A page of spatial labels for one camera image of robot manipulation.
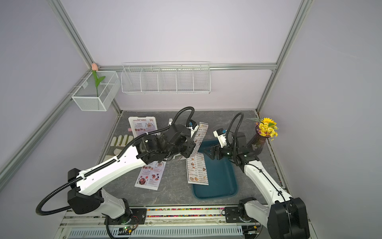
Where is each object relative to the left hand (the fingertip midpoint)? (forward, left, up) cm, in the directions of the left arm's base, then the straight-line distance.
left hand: (192, 144), depth 67 cm
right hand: (+4, -8, -12) cm, 15 cm away
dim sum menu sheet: (-3, -2, -24) cm, 25 cm away
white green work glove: (+21, +51, -29) cm, 63 cm away
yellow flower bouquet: (+10, -40, -4) cm, 41 cm away
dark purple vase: (+8, -38, -16) cm, 42 cm away
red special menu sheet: (-2, +26, -29) cm, 39 cm away
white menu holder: (+26, +36, -10) cm, 46 cm away
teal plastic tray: (-5, -17, -31) cm, 36 cm away
